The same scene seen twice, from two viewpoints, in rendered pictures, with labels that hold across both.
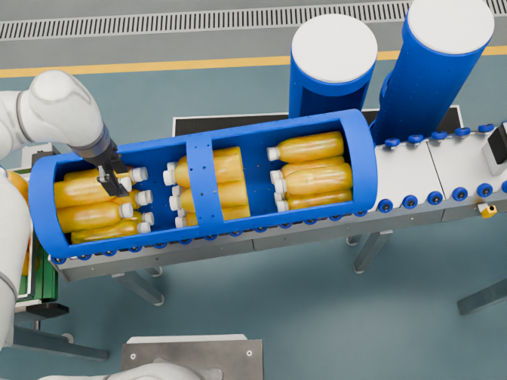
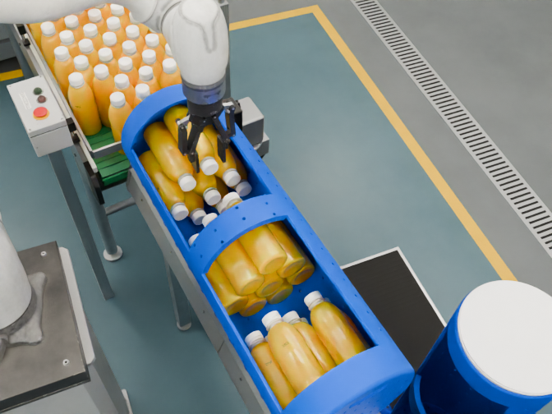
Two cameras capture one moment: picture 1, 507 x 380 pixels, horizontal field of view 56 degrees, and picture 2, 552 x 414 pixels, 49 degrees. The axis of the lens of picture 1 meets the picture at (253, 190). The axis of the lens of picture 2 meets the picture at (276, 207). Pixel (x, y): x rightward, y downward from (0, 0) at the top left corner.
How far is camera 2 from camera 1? 57 cm
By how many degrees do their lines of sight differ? 30
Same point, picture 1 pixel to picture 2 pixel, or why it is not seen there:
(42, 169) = not seen: hidden behind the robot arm
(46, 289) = (108, 169)
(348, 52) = (521, 354)
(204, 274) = not seen: hidden behind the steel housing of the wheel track
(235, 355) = (61, 348)
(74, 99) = (195, 30)
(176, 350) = (57, 290)
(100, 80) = (408, 163)
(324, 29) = (538, 312)
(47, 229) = (135, 120)
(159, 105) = (411, 232)
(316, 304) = not seen: outside the picture
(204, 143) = (275, 210)
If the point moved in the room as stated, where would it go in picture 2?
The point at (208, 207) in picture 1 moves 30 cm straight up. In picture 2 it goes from (205, 246) to (197, 152)
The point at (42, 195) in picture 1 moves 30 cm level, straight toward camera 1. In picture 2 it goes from (163, 99) to (108, 192)
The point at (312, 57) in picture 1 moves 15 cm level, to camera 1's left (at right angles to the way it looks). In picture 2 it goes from (485, 312) to (445, 261)
